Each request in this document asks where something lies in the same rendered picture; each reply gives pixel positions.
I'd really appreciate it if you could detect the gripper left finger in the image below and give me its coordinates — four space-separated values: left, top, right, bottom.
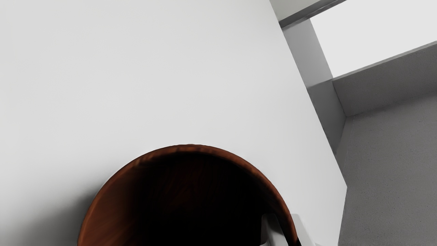
261 213 289 246

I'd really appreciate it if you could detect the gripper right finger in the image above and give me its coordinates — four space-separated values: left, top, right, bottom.
291 214 323 246

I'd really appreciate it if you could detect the brown wooden mug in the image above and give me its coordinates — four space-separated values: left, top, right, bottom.
77 144 302 246

